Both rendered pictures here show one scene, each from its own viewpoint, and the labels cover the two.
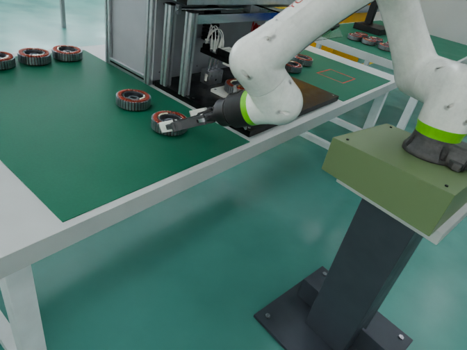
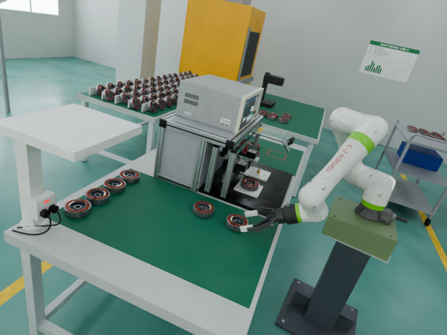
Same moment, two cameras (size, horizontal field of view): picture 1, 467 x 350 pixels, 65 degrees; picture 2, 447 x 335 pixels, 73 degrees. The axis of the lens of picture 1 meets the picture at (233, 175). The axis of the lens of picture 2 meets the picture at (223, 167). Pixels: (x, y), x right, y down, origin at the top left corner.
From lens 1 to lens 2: 0.87 m
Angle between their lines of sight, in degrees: 19
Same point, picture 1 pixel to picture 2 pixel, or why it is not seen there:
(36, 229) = (242, 317)
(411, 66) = (354, 172)
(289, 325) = (297, 323)
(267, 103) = (316, 215)
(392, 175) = (364, 234)
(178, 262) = not seen: hidden behind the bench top
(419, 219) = (381, 254)
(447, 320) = (367, 292)
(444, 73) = (375, 179)
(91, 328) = not seen: outside the picture
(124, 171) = (245, 265)
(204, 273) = not seen: hidden behind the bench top
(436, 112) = (374, 197)
